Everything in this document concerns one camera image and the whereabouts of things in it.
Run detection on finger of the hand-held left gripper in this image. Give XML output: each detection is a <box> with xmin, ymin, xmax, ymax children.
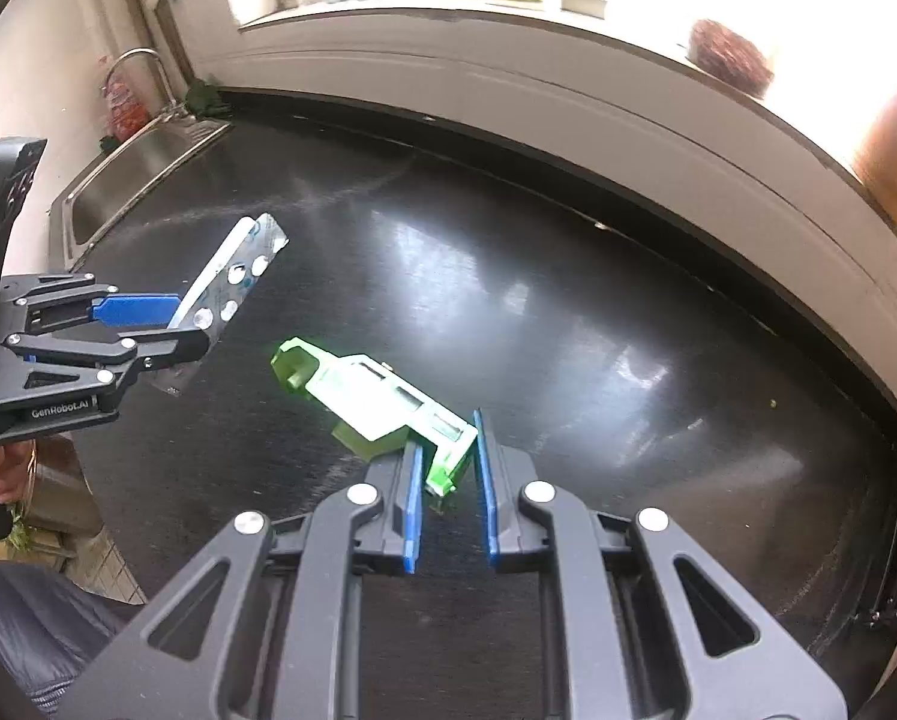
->
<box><xmin>4</xmin><ymin>310</ymin><xmax>222</xmax><ymax>392</ymax></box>
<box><xmin>11</xmin><ymin>274</ymin><xmax>187</xmax><ymax>332</ymax></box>

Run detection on person's dark clothing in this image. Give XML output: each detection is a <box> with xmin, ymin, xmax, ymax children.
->
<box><xmin>0</xmin><ymin>551</ymin><xmax>130</xmax><ymax>720</ymax></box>

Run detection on green leafy vegetable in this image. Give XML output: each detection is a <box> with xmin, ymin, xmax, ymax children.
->
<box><xmin>184</xmin><ymin>75</ymin><xmax>232</xmax><ymax>119</ymax></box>

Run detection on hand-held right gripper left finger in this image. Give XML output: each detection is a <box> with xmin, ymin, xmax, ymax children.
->
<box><xmin>58</xmin><ymin>441</ymin><xmax>427</xmax><ymax>720</ymax></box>

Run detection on person's left hand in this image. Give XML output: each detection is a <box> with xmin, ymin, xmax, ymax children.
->
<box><xmin>0</xmin><ymin>439</ymin><xmax>38</xmax><ymax>505</ymax></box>

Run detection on white wall pipe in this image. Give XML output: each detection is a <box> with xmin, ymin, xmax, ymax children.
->
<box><xmin>122</xmin><ymin>0</ymin><xmax>194</xmax><ymax>87</ymax></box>

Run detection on green cardboard box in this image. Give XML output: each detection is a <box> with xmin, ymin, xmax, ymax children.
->
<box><xmin>270</xmin><ymin>337</ymin><xmax>481</xmax><ymax>497</ymax></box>

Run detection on red bottle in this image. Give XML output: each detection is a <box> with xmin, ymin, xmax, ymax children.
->
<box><xmin>101</xmin><ymin>79</ymin><xmax>153</xmax><ymax>140</ymax></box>

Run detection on steel faucet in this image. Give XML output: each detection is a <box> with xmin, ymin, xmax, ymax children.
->
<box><xmin>103</xmin><ymin>47</ymin><xmax>187</xmax><ymax>121</ymax></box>

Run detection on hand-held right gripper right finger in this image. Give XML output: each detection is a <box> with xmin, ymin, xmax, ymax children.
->
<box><xmin>472</xmin><ymin>409</ymin><xmax>848</xmax><ymax>720</ymax></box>

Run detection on green leaves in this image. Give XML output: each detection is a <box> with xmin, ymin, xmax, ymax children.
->
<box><xmin>5</xmin><ymin>502</ymin><xmax>38</xmax><ymax>552</ymax></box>

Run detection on silver pill blister pack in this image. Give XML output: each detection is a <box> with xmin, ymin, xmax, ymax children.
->
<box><xmin>148</xmin><ymin>211</ymin><xmax>290</xmax><ymax>395</ymax></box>

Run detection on brown metal container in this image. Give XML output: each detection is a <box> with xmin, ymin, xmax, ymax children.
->
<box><xmin>24</xmin><ymin>435</ymin><xmax>104</xmax><ymax>537</ymax></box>

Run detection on steel sink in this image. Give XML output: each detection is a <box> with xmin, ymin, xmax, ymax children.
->
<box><xmin>49</xmin><ymin>116</ymin><xmax>235</xmax><ymax>275</ymax></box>

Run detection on brown dried plant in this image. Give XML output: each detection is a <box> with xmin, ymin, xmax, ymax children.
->
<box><xmin>686</xmin><ymin>19</ymin><xmax>775</xmax><ymax>100</ymax></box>

